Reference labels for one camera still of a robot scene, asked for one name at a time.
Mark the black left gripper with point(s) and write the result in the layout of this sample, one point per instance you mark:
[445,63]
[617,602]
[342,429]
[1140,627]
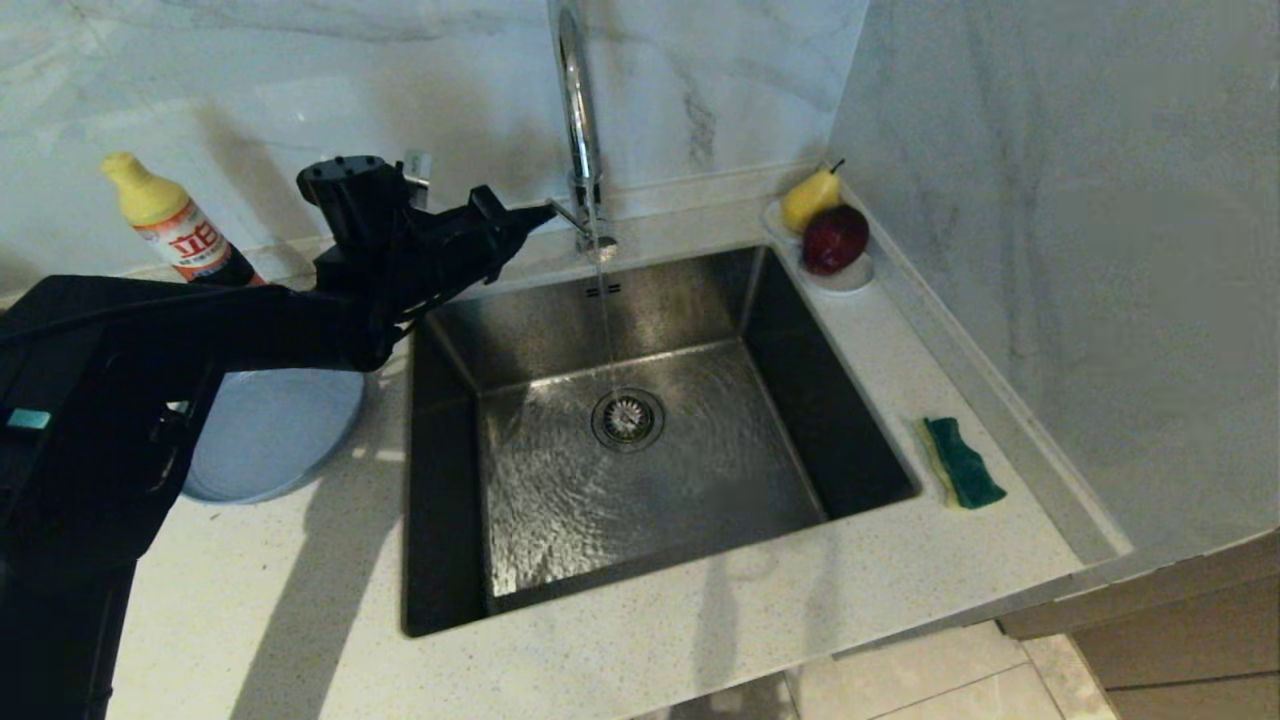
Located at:
[400,270]

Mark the grey-blue plate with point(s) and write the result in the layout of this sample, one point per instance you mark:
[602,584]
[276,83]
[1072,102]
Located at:
[270,440]

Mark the orange dish soap bottle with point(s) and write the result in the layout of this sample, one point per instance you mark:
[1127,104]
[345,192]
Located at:
[160,210]

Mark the green and yellow sponge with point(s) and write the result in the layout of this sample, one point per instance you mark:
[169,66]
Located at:
[965,465]

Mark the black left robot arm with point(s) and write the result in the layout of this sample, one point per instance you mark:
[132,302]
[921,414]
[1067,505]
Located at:
[120,400]

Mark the stainless steel sink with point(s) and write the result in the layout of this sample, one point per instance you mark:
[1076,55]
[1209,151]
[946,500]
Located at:
[700,300]

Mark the metal sink drain strainer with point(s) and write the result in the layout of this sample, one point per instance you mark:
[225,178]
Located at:
[628,420]

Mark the chrome kitchen faucet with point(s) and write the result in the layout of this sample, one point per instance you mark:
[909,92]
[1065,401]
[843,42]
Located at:
[580,110]

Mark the yellow pear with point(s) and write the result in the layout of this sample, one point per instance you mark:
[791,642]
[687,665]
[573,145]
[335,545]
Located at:
[805,203]

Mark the red apple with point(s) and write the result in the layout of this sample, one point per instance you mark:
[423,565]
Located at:
[833,240]

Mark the small white dish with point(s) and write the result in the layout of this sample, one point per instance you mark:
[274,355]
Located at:
[850,282]

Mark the wooden cabinet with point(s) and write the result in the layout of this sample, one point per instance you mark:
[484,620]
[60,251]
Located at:
[1180,640]

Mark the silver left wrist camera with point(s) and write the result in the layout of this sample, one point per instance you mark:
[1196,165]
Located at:
[418,166]

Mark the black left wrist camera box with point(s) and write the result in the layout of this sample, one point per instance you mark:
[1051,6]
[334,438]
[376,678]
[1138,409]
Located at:
[360,200]

